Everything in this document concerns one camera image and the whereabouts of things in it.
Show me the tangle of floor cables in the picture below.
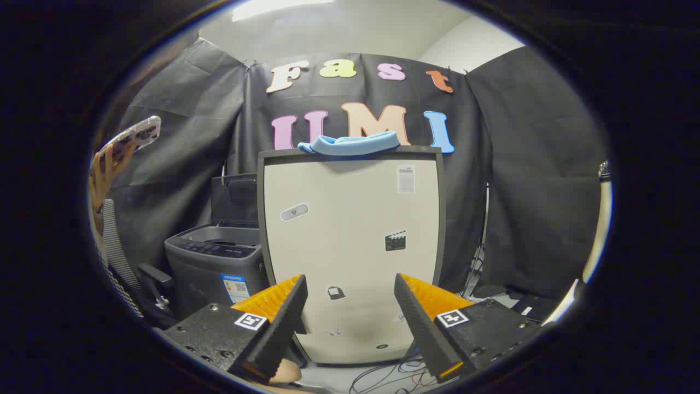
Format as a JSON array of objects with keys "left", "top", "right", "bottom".
[{"left": 350, "top": 353, "right": 438, "bottom": 394}]

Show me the mesh office chair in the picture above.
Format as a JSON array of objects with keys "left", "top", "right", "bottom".
[{"left": 98, "top": 199, "right": 176, "bottom": 329}]

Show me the light blue shirt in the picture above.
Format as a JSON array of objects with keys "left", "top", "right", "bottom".
[{"left": 298, "top": 131, "right": 401, "bottom": 157}]

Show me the smartphone in clear case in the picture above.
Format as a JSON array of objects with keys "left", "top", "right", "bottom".
[{"left": 98, "top": 115, "right": 162, "bottom": 159}]

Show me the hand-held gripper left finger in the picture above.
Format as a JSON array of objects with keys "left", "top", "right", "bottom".
[{"left": 164, "top": 275, "right": 308, "bottom": 384}]

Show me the beige cabinet with dark frame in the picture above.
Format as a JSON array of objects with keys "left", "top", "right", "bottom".
[{"left": 257, "top": 145, "right": 446, "bottom": 366}]

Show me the black backdrop cloth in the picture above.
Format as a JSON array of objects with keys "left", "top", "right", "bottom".
[{"left": 101, "top": 33, "right": 608, "bottom": 299}]

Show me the grey washing machine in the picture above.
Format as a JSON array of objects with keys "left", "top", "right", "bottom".
[{"left": 164, "top": 223, "right": 270, "bottom": 321}]

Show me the white curved frame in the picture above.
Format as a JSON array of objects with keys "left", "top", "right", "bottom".
[{"left": 541, "top": 160, "right": 612, "bottom": 326}]

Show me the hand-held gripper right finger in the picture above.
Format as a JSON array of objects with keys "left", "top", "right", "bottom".
[{"left": 394, "top": 273, "right": 542, "bottom": 384}]

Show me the flat black box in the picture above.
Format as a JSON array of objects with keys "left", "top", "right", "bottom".
[{"left": 509, "top": 293, "right": 558, "bottom": 323}]

